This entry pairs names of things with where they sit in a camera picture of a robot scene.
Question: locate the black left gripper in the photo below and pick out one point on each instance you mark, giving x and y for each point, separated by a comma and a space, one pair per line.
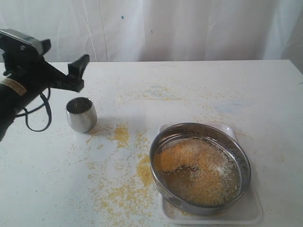
35, 68

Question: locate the stainless steel cup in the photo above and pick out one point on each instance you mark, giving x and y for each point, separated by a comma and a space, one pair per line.
81, 114

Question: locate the round metal sieve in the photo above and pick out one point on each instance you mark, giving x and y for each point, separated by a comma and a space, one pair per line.
199, 168

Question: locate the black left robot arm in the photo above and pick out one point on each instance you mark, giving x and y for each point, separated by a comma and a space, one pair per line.
16, 92

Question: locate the white backdrop curtain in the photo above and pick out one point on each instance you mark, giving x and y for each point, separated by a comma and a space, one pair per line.
161, 30

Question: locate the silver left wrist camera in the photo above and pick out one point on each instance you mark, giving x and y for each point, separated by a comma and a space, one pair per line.
21, 39

